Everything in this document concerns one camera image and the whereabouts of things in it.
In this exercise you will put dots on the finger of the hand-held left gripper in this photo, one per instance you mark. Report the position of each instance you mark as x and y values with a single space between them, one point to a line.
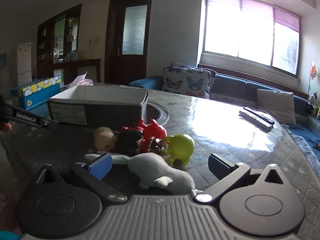
25 116

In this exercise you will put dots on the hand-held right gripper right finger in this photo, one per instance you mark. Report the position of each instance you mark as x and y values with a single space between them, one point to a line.
221 166

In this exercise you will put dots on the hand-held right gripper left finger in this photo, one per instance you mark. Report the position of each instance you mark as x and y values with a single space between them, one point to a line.
100 166

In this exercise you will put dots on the beige-headed doll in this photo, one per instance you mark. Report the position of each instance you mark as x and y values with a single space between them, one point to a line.
105 137

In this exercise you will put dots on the black-haired red doll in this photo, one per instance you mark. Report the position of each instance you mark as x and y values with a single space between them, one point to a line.
130 142

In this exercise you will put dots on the green round toy figure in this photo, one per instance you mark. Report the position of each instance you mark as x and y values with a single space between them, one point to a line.
181 146

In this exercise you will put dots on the white plush toy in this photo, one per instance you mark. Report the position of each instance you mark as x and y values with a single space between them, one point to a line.
160 170

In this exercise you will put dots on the grey cardboard box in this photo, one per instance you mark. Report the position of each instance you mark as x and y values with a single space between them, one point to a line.
100 105

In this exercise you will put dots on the red round toy figure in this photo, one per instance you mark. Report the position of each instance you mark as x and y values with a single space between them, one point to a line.
152 128

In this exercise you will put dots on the grey quilted desktop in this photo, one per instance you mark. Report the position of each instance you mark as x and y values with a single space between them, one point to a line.
250 152

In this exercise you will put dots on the blue box with yellow dots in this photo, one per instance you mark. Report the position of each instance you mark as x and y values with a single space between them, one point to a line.
35 91

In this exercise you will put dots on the white refrigerator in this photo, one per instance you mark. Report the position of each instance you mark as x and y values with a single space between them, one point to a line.
24 63

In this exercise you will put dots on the black remote control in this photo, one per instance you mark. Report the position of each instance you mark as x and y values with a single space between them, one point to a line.
260 116
252 121

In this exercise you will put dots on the pink crumpled paper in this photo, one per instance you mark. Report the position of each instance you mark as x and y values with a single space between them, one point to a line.
81 81

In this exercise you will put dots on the low wooden sideboard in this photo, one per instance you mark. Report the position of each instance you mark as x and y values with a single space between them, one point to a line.
80 70

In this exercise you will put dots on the plain grey pillow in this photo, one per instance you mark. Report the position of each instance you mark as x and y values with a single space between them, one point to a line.
277 106

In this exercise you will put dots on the blue sofa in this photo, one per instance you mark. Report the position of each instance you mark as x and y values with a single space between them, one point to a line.
230 83

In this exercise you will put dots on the dark wooden display cabinet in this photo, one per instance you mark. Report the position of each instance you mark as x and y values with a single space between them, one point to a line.
60 35

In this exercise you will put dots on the butterfly print pillow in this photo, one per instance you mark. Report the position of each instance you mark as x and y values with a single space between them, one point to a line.
186 82

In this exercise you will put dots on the panda plush toy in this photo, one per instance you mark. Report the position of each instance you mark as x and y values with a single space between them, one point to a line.
313 102

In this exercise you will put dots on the colourful pinwheel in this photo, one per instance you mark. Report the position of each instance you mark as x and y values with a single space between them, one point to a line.
313 72

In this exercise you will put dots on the dark wooden door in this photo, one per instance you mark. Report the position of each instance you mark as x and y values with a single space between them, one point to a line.
130 37

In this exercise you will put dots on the large window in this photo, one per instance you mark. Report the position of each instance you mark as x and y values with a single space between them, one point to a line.
250 35

